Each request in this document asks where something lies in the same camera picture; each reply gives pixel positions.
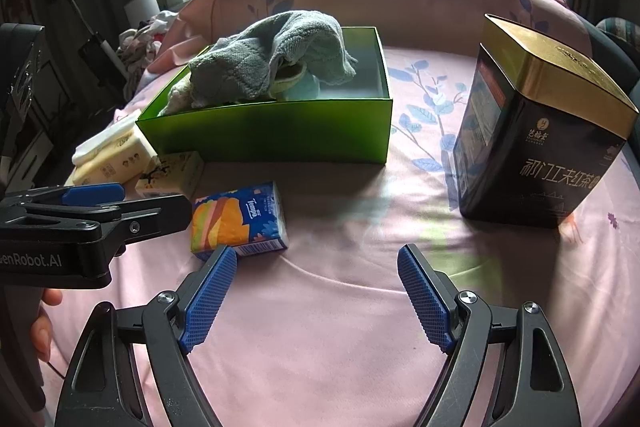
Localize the yellow towel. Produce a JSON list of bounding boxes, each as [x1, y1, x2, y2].
[[270, 63, 310, 96]]

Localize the pile of clothes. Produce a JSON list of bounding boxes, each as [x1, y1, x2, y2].
[[117, 9, 181, 78]]

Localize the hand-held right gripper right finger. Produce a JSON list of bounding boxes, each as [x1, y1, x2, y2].
[[397, 243, 583, 427]]

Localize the white cylinder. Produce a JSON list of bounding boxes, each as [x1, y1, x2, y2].
[[124, 0, 160, 24]]

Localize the cream tissue pack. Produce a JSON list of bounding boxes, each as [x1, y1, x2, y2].
[[65, 109, 158, 186]]

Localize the pink floral bed sheet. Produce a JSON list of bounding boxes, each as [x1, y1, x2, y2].
[[37, 42, 640, 427]]

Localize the green cardboard box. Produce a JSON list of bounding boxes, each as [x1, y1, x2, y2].
[[136, 27, 393, 165]]

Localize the black stick vacuum cleaner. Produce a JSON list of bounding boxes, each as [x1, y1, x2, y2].
[[47, 0, 126, 98]]

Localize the grey towel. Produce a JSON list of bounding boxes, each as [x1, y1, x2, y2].
[[160, 10, 358, 116]]

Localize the small cream box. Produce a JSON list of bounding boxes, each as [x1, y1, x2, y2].
[[135, 151, 206, 202]]

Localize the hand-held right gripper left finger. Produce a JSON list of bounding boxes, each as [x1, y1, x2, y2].
[[54, 244, 238, 427]]

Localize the black tea tin gold lid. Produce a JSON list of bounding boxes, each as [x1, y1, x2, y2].
[[452, 13, 640, 229]]

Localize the blue orange tissue packet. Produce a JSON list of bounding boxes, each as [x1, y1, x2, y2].
[[191, 181, 290, 262]]

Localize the teal patterned cushion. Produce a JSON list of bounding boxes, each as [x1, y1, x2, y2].
[[595, 17, 640, 72]]

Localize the person's left hand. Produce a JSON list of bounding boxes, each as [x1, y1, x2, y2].
[[30, 288, 64, 360]]

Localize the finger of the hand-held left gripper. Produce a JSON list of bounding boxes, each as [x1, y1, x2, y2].
[[0, 183, 126, 208], [0, 194, 194, 245]]

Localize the white painted cabinet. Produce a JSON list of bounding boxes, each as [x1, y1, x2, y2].
[[0, 0, 126, 148]]

